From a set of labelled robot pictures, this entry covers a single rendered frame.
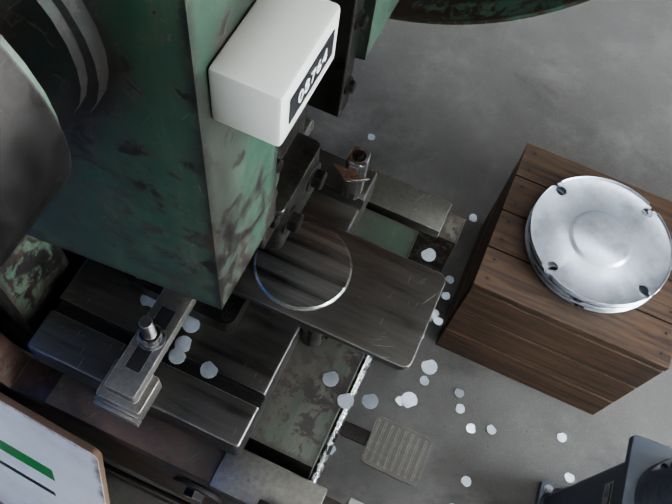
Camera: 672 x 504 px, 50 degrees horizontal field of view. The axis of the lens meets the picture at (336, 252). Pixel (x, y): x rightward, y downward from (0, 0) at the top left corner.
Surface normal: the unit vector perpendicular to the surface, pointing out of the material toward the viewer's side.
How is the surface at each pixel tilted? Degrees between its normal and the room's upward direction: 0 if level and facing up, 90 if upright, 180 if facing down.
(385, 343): 0
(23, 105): 71
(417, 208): 0
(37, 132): 79
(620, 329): 0
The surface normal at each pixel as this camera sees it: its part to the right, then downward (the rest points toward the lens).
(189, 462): 0.10, -0.45
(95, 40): 0.91, 0.36
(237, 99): -0.40, 0.80
